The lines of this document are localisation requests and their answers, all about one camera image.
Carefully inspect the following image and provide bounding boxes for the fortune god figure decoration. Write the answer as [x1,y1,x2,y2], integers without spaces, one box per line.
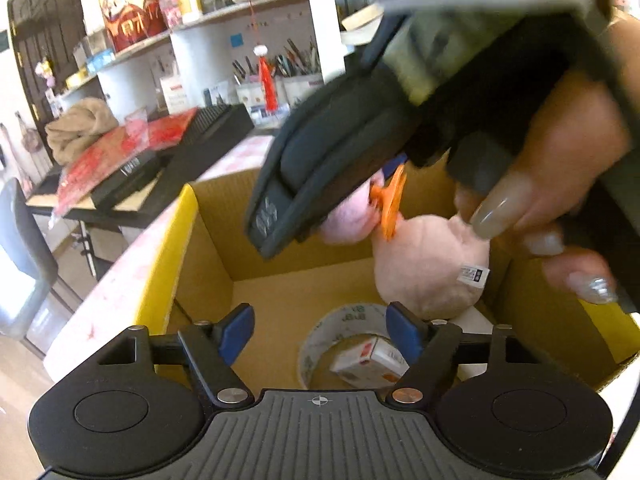
[100,0,167,53]

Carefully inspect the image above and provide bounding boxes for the grey chair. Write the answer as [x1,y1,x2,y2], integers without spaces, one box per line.
[1,178,58,340]

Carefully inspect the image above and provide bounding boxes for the small white red box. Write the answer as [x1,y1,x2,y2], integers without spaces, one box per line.
[330,336,409,389]

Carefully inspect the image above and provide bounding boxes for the white pen holder cups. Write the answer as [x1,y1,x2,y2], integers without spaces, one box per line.
[236,74,323,110]

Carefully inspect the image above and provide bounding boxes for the pink plush duck toy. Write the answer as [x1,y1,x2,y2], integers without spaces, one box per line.
[320,164,407,245]

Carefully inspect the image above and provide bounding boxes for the pink cartoon table mat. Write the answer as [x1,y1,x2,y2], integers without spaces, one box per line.
[43,184,198,382]

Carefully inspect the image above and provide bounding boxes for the white bookshelf frame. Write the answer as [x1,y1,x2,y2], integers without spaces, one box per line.
[308,0,356,81]

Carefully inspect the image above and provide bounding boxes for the yellow cardboard box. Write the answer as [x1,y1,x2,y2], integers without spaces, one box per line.
[163,170,639,390]

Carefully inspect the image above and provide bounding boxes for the person's right hand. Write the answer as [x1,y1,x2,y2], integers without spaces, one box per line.
[453,14,640,306]

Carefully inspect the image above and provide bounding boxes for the beige folded cloth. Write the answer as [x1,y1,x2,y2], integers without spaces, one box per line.
[44,98,118,166]

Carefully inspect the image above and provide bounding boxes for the pink plush pig toy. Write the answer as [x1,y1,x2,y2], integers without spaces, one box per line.
[371,214,490,320]

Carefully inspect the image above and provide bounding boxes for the yellow packing tape roll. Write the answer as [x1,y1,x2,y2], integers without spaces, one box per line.
[297,304,400,389]

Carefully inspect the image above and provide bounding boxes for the red plastic bag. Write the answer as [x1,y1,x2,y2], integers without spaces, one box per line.
[51,107,198,222]

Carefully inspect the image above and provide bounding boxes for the black keyboard piano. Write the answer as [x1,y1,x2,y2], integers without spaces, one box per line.
[26,104,254,228]

